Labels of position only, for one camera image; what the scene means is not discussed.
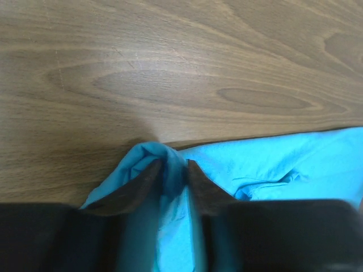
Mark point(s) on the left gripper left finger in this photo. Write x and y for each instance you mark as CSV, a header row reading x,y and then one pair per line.
x,y
116,233

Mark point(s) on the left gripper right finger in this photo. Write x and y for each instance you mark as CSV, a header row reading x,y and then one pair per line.
x,y
303,235

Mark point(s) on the turquoise t shirt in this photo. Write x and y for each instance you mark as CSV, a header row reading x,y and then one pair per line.
x,y
319,165

